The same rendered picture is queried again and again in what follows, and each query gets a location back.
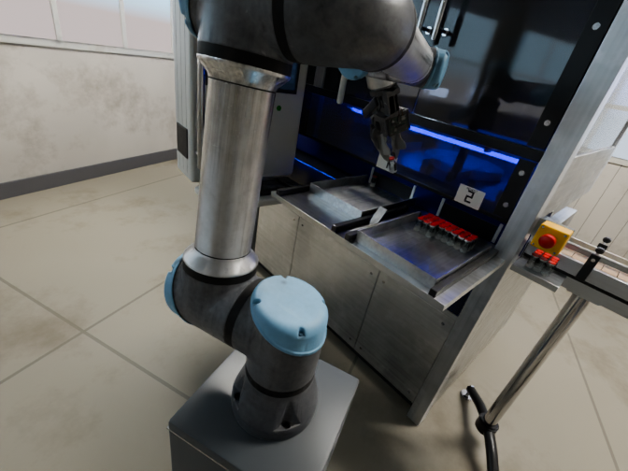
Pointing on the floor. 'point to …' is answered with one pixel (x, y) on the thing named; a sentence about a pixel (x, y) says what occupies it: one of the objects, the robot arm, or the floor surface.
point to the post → (534, 201)
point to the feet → (484, 427)
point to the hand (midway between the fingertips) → (390, 155)
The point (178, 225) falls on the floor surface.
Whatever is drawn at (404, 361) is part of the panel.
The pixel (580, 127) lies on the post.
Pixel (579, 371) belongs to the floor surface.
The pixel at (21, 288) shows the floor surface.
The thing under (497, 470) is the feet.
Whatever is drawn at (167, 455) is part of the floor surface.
